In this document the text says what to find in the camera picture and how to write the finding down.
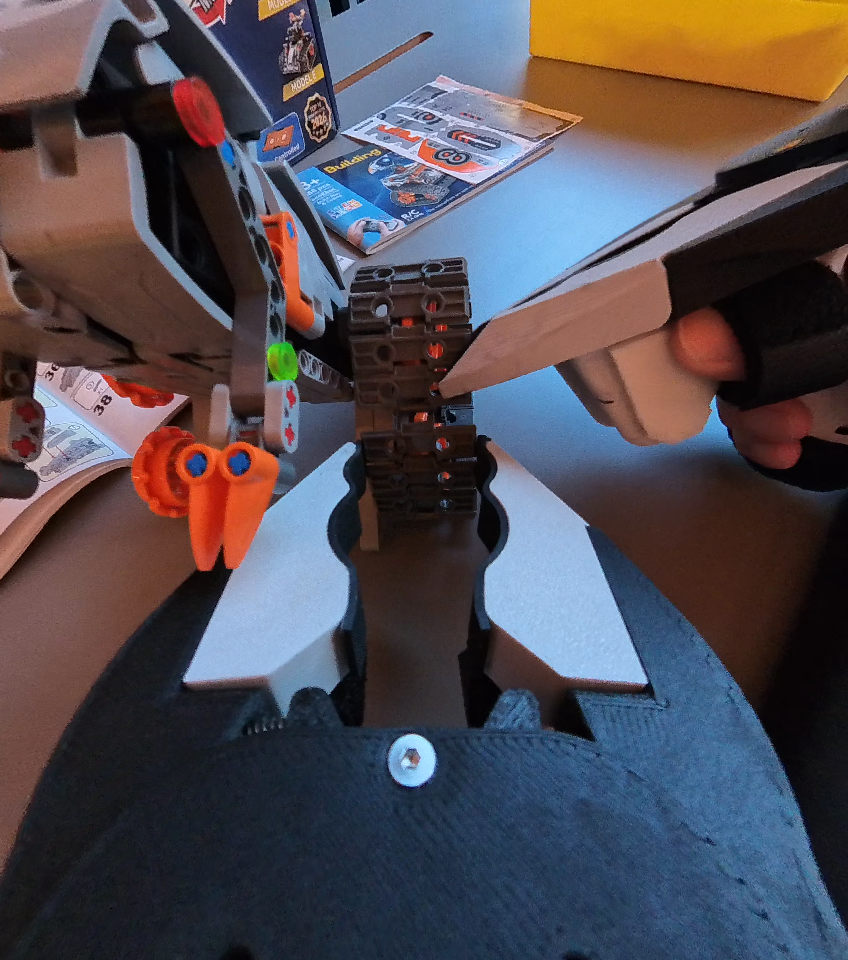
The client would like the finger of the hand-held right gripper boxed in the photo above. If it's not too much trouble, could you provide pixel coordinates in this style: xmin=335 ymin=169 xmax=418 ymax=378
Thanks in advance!
xmin=495 ymin=159 xmax=848 ymax=316
xmin=437 ymin=257 xmax=677 ymax=399

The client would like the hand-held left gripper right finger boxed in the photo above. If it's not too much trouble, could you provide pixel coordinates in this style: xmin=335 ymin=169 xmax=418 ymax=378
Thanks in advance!
xmin=460 ymin=438 xmax=651 ymax=727

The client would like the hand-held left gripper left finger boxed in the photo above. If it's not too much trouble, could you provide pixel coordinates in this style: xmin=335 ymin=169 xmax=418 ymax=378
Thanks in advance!
xmin=182 ymin=442 xmax=368 ymax=727

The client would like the dark grey toy track belt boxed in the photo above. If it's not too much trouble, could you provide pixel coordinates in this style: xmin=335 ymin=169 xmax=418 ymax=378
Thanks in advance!
xmin=349 ymin=257 xmax=496 ymax=528

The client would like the grey orange block toy robot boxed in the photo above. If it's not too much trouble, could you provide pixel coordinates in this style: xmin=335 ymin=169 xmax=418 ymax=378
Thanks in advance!
xmin=0 ymin=0 xmax=353 ymax=573

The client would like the grey desk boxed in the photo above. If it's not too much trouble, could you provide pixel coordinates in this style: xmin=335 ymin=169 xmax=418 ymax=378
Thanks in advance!
xmin=0 ymin=0 xmax=848 ymax=960

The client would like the person's right hand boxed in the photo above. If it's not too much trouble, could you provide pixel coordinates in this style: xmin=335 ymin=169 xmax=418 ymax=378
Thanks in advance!
xmin=673 ymin=231 xmax=848 ymax=470

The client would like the yellow storage bin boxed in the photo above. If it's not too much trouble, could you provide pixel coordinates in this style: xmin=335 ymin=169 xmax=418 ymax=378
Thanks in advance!
xmin=529 ymin=0 xmax=848 ymax=104

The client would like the blue cover booklet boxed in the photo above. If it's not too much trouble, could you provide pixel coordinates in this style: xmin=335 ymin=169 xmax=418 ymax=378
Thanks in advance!
xmin=296 ymin=146 xmax=554 ymax=252

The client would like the open instruction booklet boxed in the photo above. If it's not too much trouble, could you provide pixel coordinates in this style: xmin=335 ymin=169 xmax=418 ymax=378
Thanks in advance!
xmin=0 ymin=360 xmax=192 ymax=640

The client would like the blue toy robot box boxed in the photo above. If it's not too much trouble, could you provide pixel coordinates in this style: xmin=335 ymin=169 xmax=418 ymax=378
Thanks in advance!
xmin=176 ymin=0 xmax=340 ymax=164

